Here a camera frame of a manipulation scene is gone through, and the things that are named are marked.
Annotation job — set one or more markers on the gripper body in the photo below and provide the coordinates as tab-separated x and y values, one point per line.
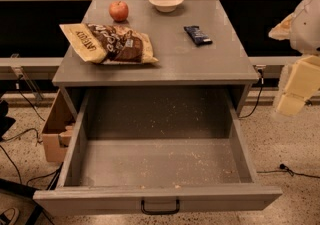
307	32

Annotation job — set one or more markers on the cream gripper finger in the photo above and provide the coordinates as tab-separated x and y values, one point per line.
303	82

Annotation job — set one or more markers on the grey top drawer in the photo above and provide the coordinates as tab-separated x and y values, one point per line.
156	151

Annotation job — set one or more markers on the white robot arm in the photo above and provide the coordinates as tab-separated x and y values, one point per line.
305	37

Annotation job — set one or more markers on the grey drawer cabinet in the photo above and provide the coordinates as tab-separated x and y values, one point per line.
180	61

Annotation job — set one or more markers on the dark blue snack bar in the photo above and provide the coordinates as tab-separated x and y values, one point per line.
197	36

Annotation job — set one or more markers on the white bowl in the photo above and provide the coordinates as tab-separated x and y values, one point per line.
166	6

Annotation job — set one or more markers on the red apple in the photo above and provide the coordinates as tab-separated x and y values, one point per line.
119	11

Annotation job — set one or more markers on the brown and cream chip bag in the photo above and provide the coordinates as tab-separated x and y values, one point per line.
109	44

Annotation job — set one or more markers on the cardboard box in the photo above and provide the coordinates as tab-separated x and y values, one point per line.
57	130

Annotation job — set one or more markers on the black stand leg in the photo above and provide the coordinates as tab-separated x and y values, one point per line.
17	189

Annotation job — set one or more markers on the white sneaker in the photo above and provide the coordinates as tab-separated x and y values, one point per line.
9	216

